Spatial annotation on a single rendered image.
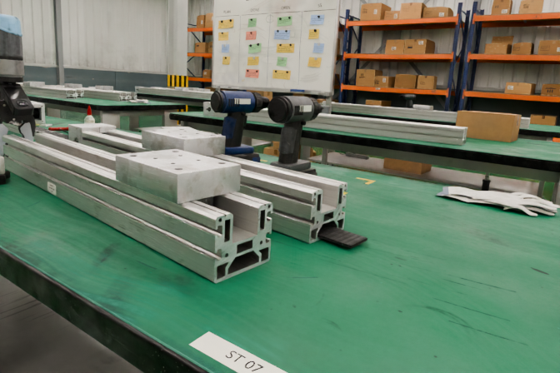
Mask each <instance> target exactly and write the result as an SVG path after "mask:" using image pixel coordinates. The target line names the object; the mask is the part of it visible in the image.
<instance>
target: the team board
mask: <svg viewBox="0 0 560 373"><path fill-rule="evenodd" d="M340 7H341V0H213V24H212V88H216V91H220V89H221V88H225V89H238V90H252V91H265V92H288V93H301V94H313V95H324V96H327V97H326V106H330V108H328V114H331V110H332V99H333V94H334V82H335V71H336V60H337V49H338V29H339V18H340Z"/></svg>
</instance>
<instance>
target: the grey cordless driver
mask: <svg viewBox="0 0 560 373"><path fill-rule="evenodd" d="M322 110H323V107H322V106H321V104H319V103H318V101H317V100H316V99H314V98H313V97H301V96H279V97H274V98H273V99H272V100H271V101H270V103H269V104H268V108H267V112H268V115H269V117H270V118H271V119H272V120H273V121H274V122H276V123H284V127H282V131H281V137H280V143H279V148H278V151H279V152H280V153H279V158H278V161H275V162H271V163H270V165H271V166H275V167H281V168H285V169H288V170H293V171H296V172H303V173H307V174H310V175H314V176H316V175H317V174H318V173H317V172H316V169H315V168H313V167H311V162H310V161H306V160H301V159H298V153H299V146H300V139H301V136H302V130H303V125H304V126H305V125H306V121H312V120H313V119H315V118H316V117H318V114H319V113H321V111H322Z"/></svg>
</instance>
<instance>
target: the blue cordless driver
mask: <svg viewBox="0 0 560 373"><path fill-rule="evenodd" d="M210 103H211V108H212V109H213V110H214V111H215V112H220V113H227V116H226V117H224V120H223V125H222V135H221V136H225V137H226V140H225V154H223V155H227V156H231V157H237V158H242V159H245V160H249V161H253V162H259V163H260V159H261V157H260V156H259V154H258V153H256V152H254V148H253V147H250V146H248V145H244V144H241V142H242V136H243V126H246V123H247V118H248V116H246V113H251V112H260V111H261V110H262V109H265V108H268V104H269V103H270V101H269V99H268V98H267V97H263V96H261V94H259V93H257V92H240V91H215V92H214V93H213V94H212V95H211V100H210Z"/></svg>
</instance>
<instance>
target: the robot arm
mask: <svg viewBox="0 0 560 373"><path fill-rule="evenodd" d="M22 36H23V35H22V30H21V23H20V20H19V19H18V18H17V17H14V16H11V15H6V14H0V156H1V157H4V153H3V144H6V142H3V135H7V134H8V128H7V127H5V126H4V125H3V121H2V120H4V122H5V123H7V124H8V123H9V122H10V121H17V122H18V123H20V124H21V125H20V126H19V127H18V130H19V132H20V133H21V135H22V138H25V139H28V140H30V141H32V142H33V137H34V134H35V127H36V122H35V119H34V117H33V109H34V106H33V104H32V103H31V101H30V100H29V98H28V96H27V94H26V93H25V91H24V90H23V88H22V87H21V85H20V84H16V82H24V81H23V77H22V76H24V62H23V40H22Z"/></svg>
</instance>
